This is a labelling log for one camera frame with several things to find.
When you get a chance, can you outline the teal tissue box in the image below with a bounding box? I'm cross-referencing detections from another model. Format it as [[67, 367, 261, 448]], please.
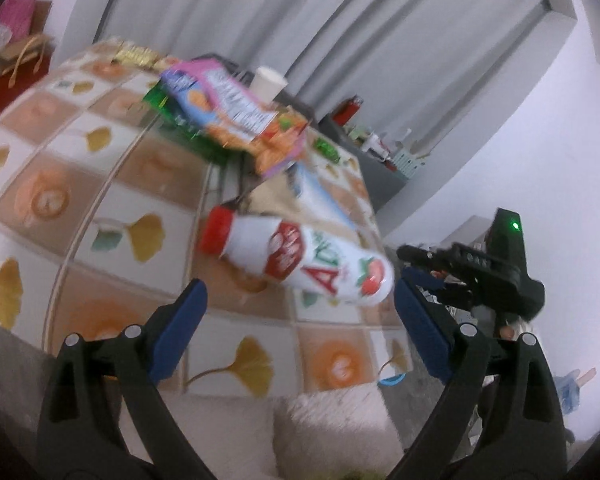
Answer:
[[391, 149, 429, 179]]

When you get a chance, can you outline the pink blue snack bag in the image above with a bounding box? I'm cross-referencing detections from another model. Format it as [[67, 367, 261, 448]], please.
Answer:
[[159, 59, 282, 147]]

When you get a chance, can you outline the ginkgo leaf printed tablecloth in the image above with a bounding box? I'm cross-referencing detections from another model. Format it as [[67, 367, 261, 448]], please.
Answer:
[[0, 40, 417, 402]]

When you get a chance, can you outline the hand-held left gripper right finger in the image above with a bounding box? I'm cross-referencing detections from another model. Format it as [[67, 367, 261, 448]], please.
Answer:
[[387, 280, 568, 480]]

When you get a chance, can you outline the orange snack bag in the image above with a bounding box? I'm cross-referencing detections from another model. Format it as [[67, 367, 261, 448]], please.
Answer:
[[249, 110, 312, 179]]

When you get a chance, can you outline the white paper cup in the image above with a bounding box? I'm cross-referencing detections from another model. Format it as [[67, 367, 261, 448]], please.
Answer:
[[250, 66, 288, 104]]

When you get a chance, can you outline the red thermos bottle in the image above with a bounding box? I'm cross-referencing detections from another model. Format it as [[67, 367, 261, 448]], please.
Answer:
[[331, 94, 366, 127]]

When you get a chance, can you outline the grey cabinet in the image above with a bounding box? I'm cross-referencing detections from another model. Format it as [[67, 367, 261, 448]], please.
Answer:
[[316, 114, 407, 212]]

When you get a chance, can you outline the white strawberry drink bottle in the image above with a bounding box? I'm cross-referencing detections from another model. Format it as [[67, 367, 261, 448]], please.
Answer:
[[198, 205, 396, 307]]

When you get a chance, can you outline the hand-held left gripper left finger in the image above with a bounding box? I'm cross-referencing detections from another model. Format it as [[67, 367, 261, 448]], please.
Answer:
[[35, 278, 216, 480]]

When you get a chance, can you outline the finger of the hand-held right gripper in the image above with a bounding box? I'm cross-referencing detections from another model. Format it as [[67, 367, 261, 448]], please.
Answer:
[[404, 267, 481, 311], [397, 242, 483, 281]]

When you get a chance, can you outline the grey curtain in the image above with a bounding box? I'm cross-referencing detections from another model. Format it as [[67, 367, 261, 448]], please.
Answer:
[[60, 0, 578, 162]]

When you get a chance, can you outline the red gift bag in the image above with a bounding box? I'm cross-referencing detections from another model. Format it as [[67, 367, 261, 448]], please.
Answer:
[[0, 35, 57, 127]]

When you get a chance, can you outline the pink plastic bag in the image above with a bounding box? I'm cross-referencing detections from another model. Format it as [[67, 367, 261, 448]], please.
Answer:
[[0, 0, 37, 43]]

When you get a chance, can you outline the cardboard box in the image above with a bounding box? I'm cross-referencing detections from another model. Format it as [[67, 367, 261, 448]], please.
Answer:
[[30, 0, 54, 37]]

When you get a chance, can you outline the green snack bag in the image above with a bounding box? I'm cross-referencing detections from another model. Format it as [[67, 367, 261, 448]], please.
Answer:
[[142, 80, 232, 163]]

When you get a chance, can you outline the green candy wrapper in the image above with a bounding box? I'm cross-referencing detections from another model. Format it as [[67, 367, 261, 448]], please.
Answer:
[[313, 136, 342, 164]]

